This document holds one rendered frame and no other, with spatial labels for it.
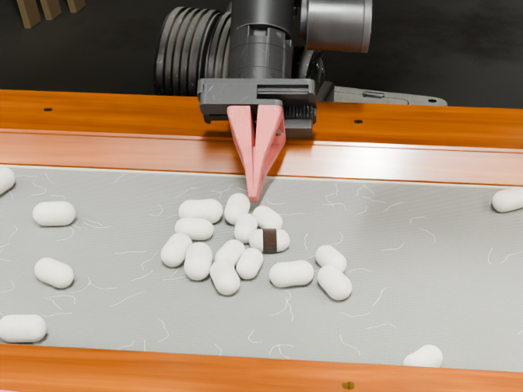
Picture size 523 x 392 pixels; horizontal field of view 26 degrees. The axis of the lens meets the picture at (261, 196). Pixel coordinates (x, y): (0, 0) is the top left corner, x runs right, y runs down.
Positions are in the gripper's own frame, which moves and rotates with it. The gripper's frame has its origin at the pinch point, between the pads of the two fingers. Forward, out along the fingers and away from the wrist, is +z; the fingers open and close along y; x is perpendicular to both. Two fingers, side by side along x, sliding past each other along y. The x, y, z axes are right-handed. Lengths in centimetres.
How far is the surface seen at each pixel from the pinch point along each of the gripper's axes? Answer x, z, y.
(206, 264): -6.8, 8.9, -2.7
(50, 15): 208, -142, -86
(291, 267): -7.0, 9.2, 3.9
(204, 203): -1.6, 1.9, -4.0
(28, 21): 203, -136, -91
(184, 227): -3.2, 4.6, -5.2
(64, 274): -8.4, 10.5, -13.4
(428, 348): -12.8, 16.8, 13.9
